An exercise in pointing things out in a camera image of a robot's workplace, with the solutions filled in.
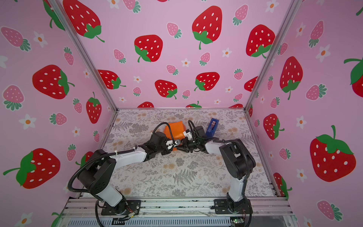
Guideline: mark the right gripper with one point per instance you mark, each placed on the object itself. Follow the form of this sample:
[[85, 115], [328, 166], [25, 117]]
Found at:
[[190, 144]]

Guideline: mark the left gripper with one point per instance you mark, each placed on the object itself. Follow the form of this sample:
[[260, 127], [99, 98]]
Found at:
[[166, 152]]

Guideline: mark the orange wrapping paper sheet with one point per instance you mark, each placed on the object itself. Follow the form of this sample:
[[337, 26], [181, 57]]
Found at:
[[174, 131]]

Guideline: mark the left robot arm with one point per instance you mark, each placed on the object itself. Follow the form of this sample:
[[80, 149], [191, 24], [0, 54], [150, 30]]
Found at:
[[95, 175]]

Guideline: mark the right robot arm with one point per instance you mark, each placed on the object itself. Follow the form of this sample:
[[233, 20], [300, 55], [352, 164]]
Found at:
[[238, 161]]

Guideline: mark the blue tape dispenser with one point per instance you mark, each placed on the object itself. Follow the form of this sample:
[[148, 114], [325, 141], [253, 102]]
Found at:
[[211, 130]]

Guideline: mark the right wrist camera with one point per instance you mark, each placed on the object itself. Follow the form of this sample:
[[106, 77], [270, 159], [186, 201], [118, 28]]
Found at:
[[187, 134]]

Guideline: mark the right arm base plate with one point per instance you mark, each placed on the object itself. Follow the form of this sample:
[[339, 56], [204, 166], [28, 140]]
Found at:
[[225, 206]]

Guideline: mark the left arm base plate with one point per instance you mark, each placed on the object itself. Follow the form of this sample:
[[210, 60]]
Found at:
[[123, 208]]

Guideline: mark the aluminium front frame rail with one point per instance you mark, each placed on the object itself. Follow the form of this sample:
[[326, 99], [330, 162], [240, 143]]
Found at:
[[180, 212]]

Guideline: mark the right aluminium corner post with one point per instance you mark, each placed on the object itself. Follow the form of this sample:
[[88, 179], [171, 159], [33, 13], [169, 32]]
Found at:
[[286, 23]]

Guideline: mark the aluminium corner post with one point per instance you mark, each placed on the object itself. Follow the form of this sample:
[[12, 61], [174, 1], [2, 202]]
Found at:
[[61, 14], [286, 23]]

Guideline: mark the left aluminium corner post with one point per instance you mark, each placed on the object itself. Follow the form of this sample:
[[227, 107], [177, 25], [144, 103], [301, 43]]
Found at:
[[61, 14]]

